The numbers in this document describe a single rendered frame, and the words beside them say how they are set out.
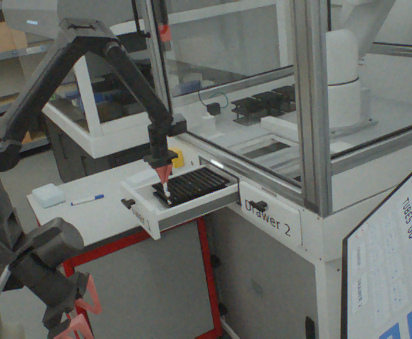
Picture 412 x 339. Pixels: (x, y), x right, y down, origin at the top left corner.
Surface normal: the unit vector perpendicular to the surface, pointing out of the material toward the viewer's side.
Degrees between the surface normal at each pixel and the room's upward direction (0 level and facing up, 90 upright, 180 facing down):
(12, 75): 90
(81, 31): 35
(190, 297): 90
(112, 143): 90
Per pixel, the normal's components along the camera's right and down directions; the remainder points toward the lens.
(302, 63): -0.87, 0.29
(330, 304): 0.48, 0.28
